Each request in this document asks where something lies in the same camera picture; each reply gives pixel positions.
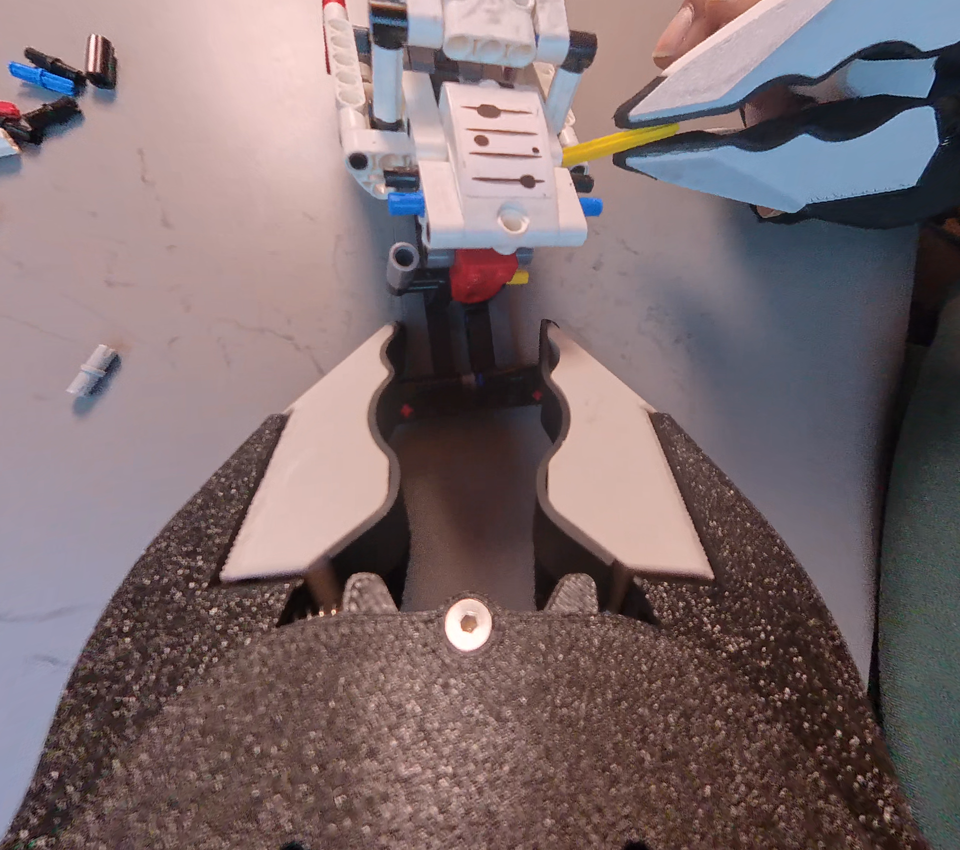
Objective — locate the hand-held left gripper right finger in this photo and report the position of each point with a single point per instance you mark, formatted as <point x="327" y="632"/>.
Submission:
<point x="630" y="490"/>

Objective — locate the pile of small brick pieces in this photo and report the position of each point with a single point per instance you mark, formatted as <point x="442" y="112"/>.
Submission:
<point x="97" y="59"/>

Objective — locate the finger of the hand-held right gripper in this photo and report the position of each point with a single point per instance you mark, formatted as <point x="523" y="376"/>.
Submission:
<point x="787" y="172"/>
<point x="750" y="63"/>

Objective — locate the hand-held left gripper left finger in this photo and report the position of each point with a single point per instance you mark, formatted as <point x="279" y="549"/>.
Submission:
<point x="315" y="483"/>

